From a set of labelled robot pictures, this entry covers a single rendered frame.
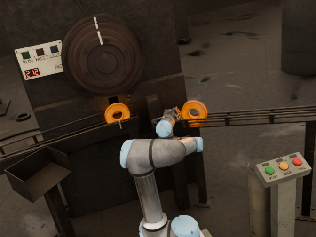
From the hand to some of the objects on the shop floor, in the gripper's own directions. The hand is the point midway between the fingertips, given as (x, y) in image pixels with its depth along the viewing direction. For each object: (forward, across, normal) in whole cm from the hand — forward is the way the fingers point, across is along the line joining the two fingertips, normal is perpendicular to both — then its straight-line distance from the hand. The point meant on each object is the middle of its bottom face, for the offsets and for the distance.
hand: (171, 112), depth 199 cm
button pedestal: (-19, -96, -24) cm, 101 cm away
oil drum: (+261, -67, -105) cm, 290 cm away
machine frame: (+55, -40, +74) cm, 100 cm away
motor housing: (+19, -68, +26) cm, 75 cm away
